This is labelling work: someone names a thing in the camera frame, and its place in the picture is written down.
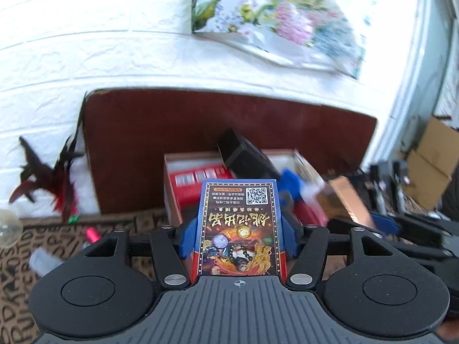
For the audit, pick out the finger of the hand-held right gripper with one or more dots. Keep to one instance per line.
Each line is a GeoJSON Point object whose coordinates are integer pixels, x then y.
{"type": "Point", "coordinates": [385, 224]}

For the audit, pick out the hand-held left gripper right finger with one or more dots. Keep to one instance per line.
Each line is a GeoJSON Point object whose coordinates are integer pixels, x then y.
{"type": "Point", "coordinates": [289, 236]}

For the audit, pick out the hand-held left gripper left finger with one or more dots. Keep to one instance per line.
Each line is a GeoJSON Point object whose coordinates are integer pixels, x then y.
{"type": "Point", "coordinates": [189, 238]}

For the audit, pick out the cardboard box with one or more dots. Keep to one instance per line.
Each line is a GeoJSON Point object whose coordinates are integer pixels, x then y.
{"type": "Point", "coordinates": [175, 200]}

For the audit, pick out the copper brown box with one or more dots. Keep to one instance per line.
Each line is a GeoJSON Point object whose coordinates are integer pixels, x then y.
{"type": "Point", "coordinates": [346, 197]}

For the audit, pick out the blue card pack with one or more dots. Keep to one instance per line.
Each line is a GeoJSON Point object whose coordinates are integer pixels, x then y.
{"type": "Point", "coordinates": [239, 229]}

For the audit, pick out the black metal stand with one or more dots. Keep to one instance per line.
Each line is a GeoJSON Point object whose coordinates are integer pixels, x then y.
{"type": "Point", "coordinates": [385, 186]}

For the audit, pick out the brown cardboard carton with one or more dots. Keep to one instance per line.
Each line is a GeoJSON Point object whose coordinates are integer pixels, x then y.
{"type": "Point", "coordinates": [439, 143]}
{"type": "Point", "coordinates": [426, 182]}

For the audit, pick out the blue plastic item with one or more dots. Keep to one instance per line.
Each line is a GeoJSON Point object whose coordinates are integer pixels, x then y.
{"type": "Point", "coordinates": [292, 186]}

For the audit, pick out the red packet box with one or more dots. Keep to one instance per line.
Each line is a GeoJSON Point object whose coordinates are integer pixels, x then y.
{"type": "Point", "coordinates": [188, 186]}

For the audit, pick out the black box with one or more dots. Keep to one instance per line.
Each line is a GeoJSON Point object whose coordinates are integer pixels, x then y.
{"type": "Point", "coordinates": [244, 154]}

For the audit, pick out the pink lipstick tube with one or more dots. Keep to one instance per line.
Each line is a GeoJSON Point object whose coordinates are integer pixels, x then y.
{"type": "Point", "coordinates": [94, 235]}

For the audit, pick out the dark red board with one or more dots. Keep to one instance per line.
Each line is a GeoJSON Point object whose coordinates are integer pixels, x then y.
{"type": "Point", "coordinates": [143, 139]}

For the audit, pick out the brown lettered mat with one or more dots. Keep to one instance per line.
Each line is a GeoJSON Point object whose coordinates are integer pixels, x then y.
{"type": "Point", "coordinates": [43, 240]}

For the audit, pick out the red black feather toy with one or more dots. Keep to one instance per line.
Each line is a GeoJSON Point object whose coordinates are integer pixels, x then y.
{"type": "Point", "coordinates": [53, 182]}

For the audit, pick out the clear plastic bottle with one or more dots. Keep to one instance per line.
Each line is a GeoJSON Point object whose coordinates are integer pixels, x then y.
{"type": "Point", "coordinates": [43, 261]}

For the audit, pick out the pale blue door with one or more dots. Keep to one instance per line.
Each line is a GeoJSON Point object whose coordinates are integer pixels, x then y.
{"type": "Point", "coordinates": [430, 61]}

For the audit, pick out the clear glass ball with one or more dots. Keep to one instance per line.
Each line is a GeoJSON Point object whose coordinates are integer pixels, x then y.
{"type": "Point", "coordinates": [8, 227]}

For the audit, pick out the floral cloth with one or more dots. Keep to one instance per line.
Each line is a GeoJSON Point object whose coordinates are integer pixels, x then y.
{"type": "Point", "coordinates": [276, 21]}

